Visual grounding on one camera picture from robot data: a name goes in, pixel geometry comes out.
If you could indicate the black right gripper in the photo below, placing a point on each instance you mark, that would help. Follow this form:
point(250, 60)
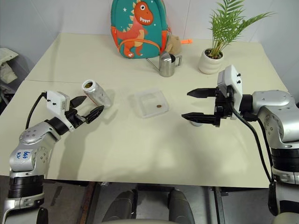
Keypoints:
point(223, 107)

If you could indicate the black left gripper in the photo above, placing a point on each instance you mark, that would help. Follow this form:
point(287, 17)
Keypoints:
point(74, 116)

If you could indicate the silver can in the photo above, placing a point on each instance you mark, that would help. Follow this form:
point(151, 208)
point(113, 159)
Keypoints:
point(99, 94)

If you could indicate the small white object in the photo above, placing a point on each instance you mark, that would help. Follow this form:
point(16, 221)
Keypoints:
point(196, 124)

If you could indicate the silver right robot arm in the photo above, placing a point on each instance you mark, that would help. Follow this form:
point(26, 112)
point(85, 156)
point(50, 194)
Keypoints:
point(275, 105)

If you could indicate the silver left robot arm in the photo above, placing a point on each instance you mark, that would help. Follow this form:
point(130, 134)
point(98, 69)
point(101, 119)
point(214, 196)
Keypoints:
point(30, 140)

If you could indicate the clear plastic tray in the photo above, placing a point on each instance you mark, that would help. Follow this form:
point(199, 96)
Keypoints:
point(144, 102)

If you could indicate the brown pills heap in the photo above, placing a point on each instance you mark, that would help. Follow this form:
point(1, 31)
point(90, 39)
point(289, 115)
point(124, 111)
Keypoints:
point(88, 85)

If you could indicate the white ribbed plant pot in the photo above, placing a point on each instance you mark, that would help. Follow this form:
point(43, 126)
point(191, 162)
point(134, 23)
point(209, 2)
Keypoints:
point(209, 64)

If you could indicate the stainless steel watering can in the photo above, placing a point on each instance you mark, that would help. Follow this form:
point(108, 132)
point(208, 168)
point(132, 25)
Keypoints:
point(166, 67)

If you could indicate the orange plastic clip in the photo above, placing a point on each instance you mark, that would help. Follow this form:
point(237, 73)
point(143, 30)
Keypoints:
point(187, 41)

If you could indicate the brown plush bear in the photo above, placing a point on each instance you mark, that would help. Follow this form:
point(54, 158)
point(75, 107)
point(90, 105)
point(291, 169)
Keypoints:
point(174, 44)

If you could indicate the green potted plant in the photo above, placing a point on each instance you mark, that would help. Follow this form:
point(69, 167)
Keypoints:
point(227, 21)

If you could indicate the white jacket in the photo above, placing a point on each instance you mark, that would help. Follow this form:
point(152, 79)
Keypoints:
point(7, 60)

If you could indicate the rusty metal table leg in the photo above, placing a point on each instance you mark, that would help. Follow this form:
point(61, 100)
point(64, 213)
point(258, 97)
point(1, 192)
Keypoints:
point(87, 203)

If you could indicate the teal dinosaur backpack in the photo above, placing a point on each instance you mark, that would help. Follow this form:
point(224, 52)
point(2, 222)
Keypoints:
point(137, 23)

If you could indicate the black metal table leg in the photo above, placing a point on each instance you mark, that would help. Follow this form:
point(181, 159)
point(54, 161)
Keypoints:
point(218, 205)

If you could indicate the dark rounded shape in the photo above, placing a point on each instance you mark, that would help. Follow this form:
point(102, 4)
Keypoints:
point(123, 203)
point(181, 205)

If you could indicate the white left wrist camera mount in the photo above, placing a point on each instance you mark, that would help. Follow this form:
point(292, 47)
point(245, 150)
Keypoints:
point(56, 102)

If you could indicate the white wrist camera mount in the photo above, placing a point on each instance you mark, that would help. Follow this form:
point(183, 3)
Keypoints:
point(56, 102)
point(233, 77)

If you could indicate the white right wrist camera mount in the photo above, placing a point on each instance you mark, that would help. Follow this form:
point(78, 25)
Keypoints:
point(233, 77)

